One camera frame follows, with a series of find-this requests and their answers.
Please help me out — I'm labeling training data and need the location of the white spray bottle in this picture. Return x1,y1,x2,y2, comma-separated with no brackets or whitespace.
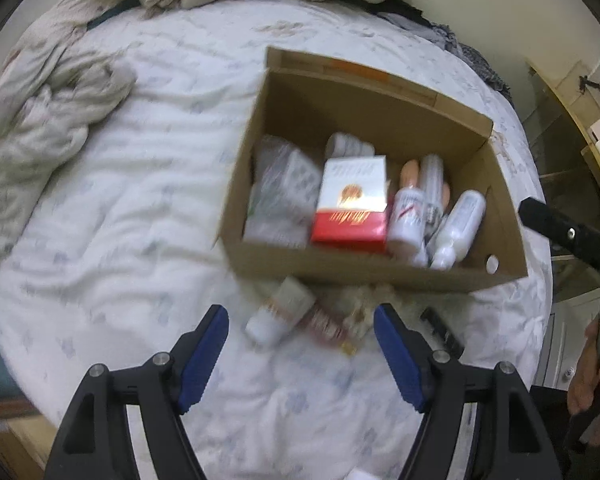
245,276,316,348

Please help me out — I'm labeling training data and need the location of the small black object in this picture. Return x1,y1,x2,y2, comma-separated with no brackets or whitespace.
420,307,465,359

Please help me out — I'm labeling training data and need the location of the person's right hand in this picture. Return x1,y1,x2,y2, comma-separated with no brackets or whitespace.
567,318,600,446

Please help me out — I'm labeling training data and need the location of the wooden shelf furniture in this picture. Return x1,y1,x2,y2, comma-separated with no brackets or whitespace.
524,60,600,196

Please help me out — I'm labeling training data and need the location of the white tall bottle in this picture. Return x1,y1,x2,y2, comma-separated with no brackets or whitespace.
430,190,486,270

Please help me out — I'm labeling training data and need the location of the white textured bottle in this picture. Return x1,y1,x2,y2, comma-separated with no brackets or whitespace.
419,154,444,236

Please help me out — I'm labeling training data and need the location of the white floral bed quilt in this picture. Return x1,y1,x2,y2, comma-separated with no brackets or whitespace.
0,0,542,479

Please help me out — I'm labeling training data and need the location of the white bottle red label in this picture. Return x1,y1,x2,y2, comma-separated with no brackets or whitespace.
387,188,426,259

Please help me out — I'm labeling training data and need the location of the peach coloured tube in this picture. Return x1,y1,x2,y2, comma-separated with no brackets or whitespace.
400,159,451,210

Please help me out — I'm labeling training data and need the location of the dark red snack packet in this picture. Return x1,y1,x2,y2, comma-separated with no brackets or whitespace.
299,302,358,356

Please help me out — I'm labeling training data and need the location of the red white carton box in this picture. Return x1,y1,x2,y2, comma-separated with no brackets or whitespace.
311,156,388,254

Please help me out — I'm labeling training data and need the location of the brown cardboard box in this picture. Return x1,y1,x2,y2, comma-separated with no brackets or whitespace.
220,48,527,292

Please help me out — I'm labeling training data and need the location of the white round pill bottle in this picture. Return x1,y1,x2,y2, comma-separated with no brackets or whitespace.
325,132,375,159

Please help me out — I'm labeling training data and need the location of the clear plastic bag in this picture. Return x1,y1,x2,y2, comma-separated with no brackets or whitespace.
244,136,322,248

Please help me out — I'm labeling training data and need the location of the dark grey clothing pile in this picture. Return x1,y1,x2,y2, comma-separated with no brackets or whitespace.
379,1,514,106

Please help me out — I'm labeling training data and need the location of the crumpled beige floral blanket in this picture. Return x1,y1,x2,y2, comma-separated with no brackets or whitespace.
0,0,385,259

